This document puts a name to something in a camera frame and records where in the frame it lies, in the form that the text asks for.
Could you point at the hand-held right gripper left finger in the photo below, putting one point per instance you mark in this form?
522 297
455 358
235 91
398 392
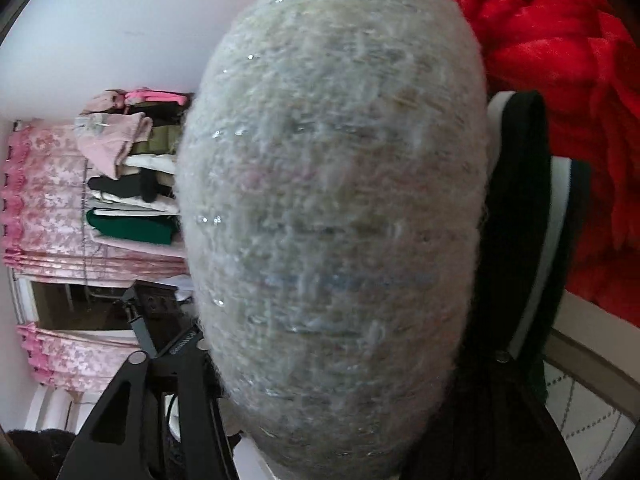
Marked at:
200 410

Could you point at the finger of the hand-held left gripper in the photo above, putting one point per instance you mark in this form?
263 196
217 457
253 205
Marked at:
182 345

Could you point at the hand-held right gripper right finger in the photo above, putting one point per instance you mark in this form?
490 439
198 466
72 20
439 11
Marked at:
527 435

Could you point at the fuzzy grey sweater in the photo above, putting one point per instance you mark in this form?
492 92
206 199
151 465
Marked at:
335 220

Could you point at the stack of folded clothes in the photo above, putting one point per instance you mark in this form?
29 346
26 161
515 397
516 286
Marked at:
135 160

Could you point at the white quilted mattress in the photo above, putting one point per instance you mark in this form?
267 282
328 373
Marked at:
585 405

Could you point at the pink lace cloth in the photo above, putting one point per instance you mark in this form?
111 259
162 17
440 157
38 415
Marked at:
50 200
75 355

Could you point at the dark fuzzy cloth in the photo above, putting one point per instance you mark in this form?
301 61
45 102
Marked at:
40 452

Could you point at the black garment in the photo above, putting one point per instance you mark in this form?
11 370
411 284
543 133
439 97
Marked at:
520 220

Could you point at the red floral blanket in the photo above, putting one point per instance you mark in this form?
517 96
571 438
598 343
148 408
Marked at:
565 60

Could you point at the wooden bed frame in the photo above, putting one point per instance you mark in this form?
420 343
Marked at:
590 355

